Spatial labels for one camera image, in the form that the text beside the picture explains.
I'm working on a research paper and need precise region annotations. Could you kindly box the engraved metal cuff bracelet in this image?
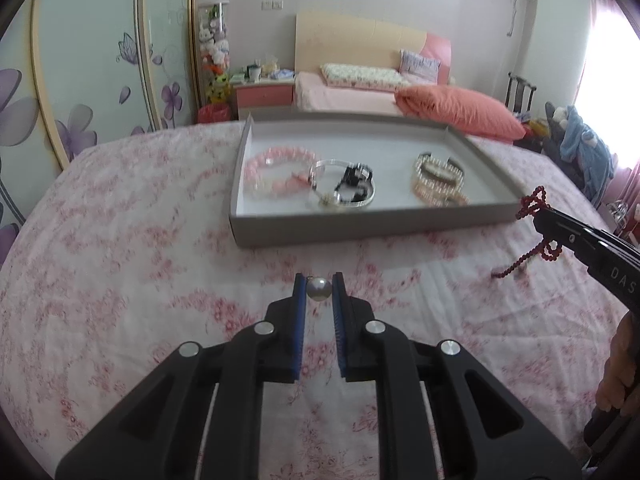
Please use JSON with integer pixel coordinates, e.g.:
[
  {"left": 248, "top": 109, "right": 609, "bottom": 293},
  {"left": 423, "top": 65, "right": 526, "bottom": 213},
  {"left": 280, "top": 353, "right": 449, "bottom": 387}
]
[{"left": 419, "top": 152, "right": 465, "bottom": 183}]

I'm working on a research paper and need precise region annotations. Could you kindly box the dark red bead necklace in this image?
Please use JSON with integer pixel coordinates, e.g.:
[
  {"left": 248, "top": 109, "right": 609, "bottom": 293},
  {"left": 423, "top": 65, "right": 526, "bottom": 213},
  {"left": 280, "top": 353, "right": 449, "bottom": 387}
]
[{"left": 497, "top": 186, "right": 563, "bottom": 281}]

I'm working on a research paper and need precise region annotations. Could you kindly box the lilac pillow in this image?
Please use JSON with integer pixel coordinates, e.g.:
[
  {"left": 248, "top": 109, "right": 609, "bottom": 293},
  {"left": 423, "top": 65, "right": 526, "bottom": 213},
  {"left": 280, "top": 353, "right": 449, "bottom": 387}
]
[{"left": 399, "top": 49, "right": 442, "bottom": 83}]

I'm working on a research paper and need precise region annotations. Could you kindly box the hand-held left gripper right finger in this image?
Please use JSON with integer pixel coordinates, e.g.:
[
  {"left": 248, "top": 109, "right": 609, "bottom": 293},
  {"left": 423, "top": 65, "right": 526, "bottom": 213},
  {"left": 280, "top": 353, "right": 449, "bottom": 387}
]
[{"left": 331, "top": 271, "right": 583, "bottom": 480}]

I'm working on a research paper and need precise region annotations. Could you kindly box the black bead necklace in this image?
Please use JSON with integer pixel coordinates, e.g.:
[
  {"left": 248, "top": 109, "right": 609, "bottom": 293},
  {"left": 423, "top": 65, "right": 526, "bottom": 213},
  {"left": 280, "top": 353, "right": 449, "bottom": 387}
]
[{"left": 334, "top": 162, "right": 375, "bottom": 203}]

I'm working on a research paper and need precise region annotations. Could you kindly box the pink floral blanket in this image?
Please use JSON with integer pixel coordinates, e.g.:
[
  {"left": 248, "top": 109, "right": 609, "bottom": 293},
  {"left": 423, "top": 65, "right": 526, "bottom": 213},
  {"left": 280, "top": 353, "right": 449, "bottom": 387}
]
[{"left": 0, "top": 120, "right": 631, "bottom": 480}]

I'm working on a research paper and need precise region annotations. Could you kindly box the pink curtain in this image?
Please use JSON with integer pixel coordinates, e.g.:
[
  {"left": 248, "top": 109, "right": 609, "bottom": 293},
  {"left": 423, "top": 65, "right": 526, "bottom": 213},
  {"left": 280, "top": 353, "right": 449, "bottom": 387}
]
[{"left": 575, "top": 0, "right": 640, "bottom": 211}]

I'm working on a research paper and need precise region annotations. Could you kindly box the grey cardboard tray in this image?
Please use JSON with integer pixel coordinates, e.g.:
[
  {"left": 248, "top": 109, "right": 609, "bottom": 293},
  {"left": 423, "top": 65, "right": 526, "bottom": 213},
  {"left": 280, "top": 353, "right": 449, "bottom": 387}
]
[{"left": 229, "top": 112, "right": 537, "bottom": 249}]

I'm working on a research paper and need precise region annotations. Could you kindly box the silver bangle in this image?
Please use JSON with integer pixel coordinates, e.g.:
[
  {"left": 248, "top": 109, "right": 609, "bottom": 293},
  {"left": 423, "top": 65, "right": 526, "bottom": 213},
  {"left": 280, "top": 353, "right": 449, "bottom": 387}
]
[{"left": 310, "top": 158, "right": 377, "bottom": 209}]

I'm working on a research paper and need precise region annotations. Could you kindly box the floral pillow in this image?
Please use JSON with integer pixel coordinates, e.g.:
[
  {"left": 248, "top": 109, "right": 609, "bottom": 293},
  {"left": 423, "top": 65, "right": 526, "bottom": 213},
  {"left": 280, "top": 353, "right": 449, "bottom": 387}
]
[{"left": 320, "top": 62, "right": 411, "bottom": 92}]

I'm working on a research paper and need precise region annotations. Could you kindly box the floral sliding wardrobe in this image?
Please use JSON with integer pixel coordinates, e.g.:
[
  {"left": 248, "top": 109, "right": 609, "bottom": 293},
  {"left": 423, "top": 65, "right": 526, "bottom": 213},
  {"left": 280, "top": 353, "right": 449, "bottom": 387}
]
[{"left": 0, "top": 0, "right": 196, "bottom": 271}]

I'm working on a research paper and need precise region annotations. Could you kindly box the pink bead bracelet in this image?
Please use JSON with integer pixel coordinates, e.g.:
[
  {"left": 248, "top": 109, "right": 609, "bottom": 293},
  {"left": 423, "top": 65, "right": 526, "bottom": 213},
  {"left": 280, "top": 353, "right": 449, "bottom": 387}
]
[{"left": 243, "top": 146, "right": 318, "bottom": 198}]

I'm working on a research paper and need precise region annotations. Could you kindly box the blue plush toy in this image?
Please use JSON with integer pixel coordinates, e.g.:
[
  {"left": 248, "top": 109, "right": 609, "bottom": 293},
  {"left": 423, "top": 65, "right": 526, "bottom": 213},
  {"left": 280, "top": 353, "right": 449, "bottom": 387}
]
[{"left": 545, "top": 102, "right": 616, "bottom": 208}]

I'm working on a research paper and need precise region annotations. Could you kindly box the wooden bed headboard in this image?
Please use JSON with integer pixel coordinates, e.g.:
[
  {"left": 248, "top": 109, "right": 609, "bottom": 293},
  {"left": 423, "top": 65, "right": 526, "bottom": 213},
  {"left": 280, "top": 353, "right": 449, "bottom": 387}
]
[{"left": 295, "top": 12, "right": 453, "bottom": 91}]

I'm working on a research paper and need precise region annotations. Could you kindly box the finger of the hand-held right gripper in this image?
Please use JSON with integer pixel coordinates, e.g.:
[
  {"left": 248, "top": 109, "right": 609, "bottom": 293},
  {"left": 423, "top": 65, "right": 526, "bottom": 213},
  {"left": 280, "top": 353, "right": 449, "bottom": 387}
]
[
  {"left": 542, "top": 209, "right": 640, "bottom": 257},
  {"left": 532, "top": 215, "right": 640, "bottom": 311}
]

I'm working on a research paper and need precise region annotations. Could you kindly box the plush toy display tube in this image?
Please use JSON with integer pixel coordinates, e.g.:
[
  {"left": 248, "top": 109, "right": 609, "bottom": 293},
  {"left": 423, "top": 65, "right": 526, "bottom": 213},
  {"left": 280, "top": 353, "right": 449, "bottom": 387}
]
[{"left": 197, "top": 2, "right": 233, "bottom": 111}]

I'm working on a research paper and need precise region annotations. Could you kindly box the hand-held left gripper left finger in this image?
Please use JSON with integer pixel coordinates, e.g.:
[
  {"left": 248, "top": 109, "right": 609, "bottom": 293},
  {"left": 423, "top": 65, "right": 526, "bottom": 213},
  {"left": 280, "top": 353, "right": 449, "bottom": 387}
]
[{"left": 55, "top": 272, "right": 307, "bottom": 480}]

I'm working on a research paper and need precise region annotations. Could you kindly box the yellow red plush toy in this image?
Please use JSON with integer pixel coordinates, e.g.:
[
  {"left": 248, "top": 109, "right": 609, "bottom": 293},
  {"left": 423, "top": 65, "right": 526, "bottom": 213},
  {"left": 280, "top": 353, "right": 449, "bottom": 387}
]
[{"left": 520, "top": 115, "right": 548, "bottom": 138}]

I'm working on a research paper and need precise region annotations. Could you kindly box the peach pearl necklace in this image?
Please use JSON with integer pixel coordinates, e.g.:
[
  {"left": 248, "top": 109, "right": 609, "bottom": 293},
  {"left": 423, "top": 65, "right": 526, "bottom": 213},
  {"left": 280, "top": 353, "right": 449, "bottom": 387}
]
[{"left": 412, "top": 180, "right": 471, "bottom": 207}]

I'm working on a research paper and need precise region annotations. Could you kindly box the pink nightstand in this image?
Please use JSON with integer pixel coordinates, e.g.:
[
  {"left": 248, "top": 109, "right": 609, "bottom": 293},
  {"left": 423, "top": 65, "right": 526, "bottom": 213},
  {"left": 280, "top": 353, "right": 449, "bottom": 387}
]
[{"left": 232, "top": 77, "right": 296, "bottom": 122}]

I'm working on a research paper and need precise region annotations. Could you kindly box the person's right hand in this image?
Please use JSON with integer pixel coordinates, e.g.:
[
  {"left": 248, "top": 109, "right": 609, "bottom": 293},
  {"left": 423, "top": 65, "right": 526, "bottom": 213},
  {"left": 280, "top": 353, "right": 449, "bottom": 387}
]
[{"left": 595, "top": 312, "right": 640, "bottom": 411}]

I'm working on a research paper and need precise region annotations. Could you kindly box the red plastic bag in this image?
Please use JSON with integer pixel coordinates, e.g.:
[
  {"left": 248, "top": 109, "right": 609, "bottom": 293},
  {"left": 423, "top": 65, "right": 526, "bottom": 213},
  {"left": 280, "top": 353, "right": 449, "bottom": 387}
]
[{"left": 196, "top": 104, "right": 233, "bottom": 125}]

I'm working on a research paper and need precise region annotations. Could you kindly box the white pearl necklace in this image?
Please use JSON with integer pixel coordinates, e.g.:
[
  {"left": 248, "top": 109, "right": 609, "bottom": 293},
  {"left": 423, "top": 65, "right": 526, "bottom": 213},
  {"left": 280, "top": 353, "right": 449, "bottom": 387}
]
[{"left": 412, "top": 155, "right": 466, "bottom": 193}]

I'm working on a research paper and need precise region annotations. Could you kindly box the dark wooden chair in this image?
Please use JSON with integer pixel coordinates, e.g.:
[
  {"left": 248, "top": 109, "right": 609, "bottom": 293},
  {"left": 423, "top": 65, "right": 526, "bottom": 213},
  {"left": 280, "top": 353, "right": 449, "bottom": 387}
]
[{"left": 506, "top": 72, "right": 538, "bottom": 116}]

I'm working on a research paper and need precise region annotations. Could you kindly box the pink bed mattress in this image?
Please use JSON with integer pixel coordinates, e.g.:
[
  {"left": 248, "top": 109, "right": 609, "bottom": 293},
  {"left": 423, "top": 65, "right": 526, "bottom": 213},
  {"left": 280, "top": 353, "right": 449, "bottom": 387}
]
[{"left": 294, "top": 71, "right": 401, "bottom": 117}]

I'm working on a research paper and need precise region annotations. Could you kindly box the orange pillow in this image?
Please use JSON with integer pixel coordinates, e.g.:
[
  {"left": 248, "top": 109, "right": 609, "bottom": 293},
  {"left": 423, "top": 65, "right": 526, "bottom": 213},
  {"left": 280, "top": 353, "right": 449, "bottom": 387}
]
[{"left": 394, "top": 84, "right": 527, "bottom": 141}]

